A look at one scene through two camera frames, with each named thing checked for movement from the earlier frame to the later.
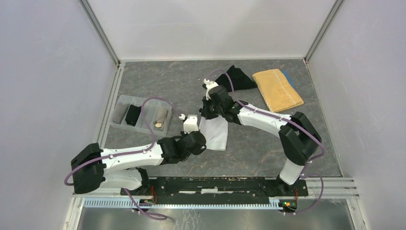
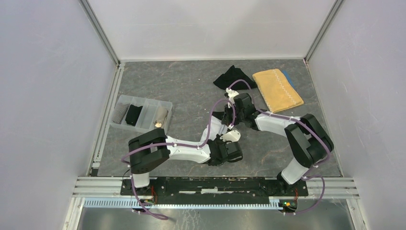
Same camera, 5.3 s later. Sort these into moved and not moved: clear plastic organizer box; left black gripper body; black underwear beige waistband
Moved: left black gripper body
Not moved: clear plastic organizer box; black underwear beige waistband
